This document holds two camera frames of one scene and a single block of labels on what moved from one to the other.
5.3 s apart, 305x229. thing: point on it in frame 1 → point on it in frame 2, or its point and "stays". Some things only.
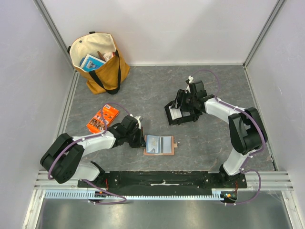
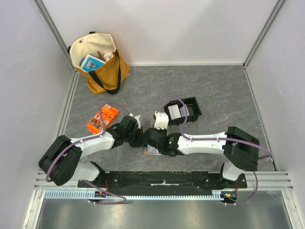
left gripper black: [140, 143] stays
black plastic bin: [193, 117] stays
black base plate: [165, 180] stays
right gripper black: [180, 100] → [147, 137]
